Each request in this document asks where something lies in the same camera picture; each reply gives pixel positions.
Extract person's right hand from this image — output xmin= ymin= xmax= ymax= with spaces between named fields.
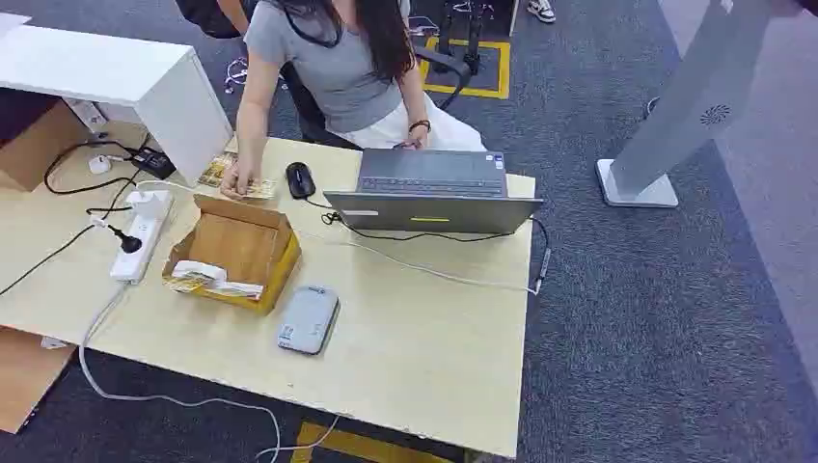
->
xmin=220 ymin=158 xmax=259 ymax=203

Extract person's left hand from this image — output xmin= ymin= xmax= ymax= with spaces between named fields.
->
xmin=396 ymin=127 xmax=431 ymax=151

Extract printed cards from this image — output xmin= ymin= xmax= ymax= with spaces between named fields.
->
xmin=241 ymin=177 xmax=280 ymax=202

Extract printed card stack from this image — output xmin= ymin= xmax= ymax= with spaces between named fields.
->
xmin=197 ymin=150 xmax=239 ymax=189

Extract grey laptop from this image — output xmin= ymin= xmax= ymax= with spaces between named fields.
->
xmin=322 ymin=148 xmax=545 ymax=236

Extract black computer mouse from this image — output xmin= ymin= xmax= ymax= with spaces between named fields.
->
xmin=285 ymin=160 xmax=317 ymax=201

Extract open cardboard box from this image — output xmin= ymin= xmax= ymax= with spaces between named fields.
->
xmin=160 ymin=193 xmax=303 ymax=317

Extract black power adapter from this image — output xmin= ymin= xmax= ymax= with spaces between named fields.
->
xmin=130 ymin=146 xmax=177 ymax=182

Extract white-wrapped card stack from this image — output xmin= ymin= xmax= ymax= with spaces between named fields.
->
xmin=162 ymin=259 xmax=266 ymax=302

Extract white power strip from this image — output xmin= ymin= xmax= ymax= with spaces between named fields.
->
xmin=109 ymin=188 xmax=175 ymax=286

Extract yellow floor tape square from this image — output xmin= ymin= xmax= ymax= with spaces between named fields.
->
xmin=418 ymin=36 xmax=513 ymax=101

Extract black metal stand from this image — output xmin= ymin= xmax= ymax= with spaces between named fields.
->
xmin=433 ymin=0 xmax=520 ymax=76

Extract white cabinet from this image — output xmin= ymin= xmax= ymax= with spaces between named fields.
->
xmin=0 ymin=11 xmax=235 ymax=188

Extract grey flat portable drive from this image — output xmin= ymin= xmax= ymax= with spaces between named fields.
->
xmin=276 ymin=285 xmax=341 ymax=357

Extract person in background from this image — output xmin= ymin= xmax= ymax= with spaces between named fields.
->
xmin=174 ymin=0 xmax=259 ymax=41

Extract white shoe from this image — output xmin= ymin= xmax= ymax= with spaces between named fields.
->
xmin=526 ymin=0 xmax=558 ymax=25

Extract brown cardboard carton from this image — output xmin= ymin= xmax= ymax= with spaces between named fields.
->
xmin=0 ymin=98 xmax=92 ymax=194

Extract grey kiosk stand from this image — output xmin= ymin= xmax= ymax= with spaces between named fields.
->
xmin=594 ymin=0 xmax=788 ymax=209

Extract flat brown cardboard sheet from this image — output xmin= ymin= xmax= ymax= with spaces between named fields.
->
xmin=0 ymin=325 xmax=78 ymax=436

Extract yellow floor tape strip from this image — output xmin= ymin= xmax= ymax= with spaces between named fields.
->
xmin=289 ymin=421 xmax=451 ymax=463

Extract thin black cable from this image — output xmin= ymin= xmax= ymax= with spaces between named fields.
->
xmin=305 ymin=197 xmax=551 ymax=259

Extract white cable bundle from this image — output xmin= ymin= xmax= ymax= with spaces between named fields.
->
xmin=222 ymin=56 xmax=252 ymax=95

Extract black plug with cable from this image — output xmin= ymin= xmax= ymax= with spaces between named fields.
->
xmin=0 ymin=220 xmax=144 ymax=299

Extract thin white cable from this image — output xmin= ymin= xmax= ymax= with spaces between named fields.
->
xmin=298 ymin=229 xmax=539 ymax=296

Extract grey cable adapter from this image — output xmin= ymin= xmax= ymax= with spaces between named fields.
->
xmin=533 ymin=246 xmax=552 ymax=296

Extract black adapter cable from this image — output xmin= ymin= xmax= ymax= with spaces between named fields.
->
xmin=42 ymin=138 xmax=153 ymax=217

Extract white power strip cable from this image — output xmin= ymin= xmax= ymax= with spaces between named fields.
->
xmin=77 ymin=284 xmax=341 ymax=463

